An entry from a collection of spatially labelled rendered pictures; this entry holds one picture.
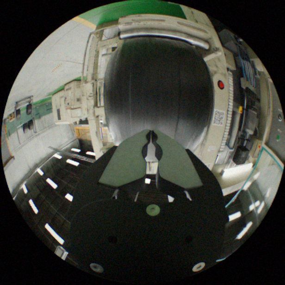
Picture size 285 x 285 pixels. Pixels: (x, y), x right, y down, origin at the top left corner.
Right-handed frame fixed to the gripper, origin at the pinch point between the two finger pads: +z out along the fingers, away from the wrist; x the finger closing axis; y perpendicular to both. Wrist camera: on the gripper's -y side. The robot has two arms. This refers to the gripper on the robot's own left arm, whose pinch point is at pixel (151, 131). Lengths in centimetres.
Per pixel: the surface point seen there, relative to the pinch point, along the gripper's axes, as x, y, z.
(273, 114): 62, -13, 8
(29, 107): -526, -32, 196
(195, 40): 15.9, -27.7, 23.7
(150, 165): 3, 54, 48
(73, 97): -322, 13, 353
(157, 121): 1.5, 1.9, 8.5
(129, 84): -4.1, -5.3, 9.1
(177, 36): 9.1, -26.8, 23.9
